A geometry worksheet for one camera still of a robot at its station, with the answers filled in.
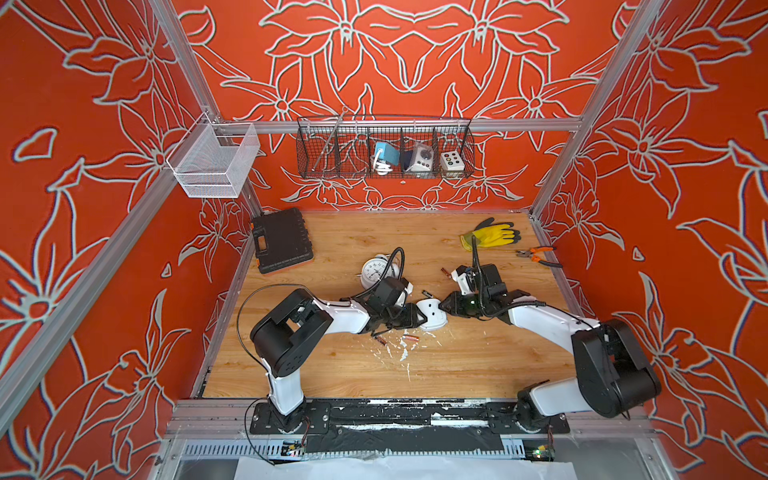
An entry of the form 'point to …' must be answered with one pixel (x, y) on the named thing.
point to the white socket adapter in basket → (421, 161)
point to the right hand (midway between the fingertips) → (436, 306)
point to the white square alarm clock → (436, 318)
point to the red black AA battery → (382, 340)
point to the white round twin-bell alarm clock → (372, 268)
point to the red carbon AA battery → (412, 338)
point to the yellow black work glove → (491, 235)
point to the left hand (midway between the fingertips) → (425, 319)
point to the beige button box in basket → (452, 165)
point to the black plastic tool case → (281, 239)
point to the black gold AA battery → (428, 294)
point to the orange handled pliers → (530, 254)
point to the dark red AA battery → (446, 272)
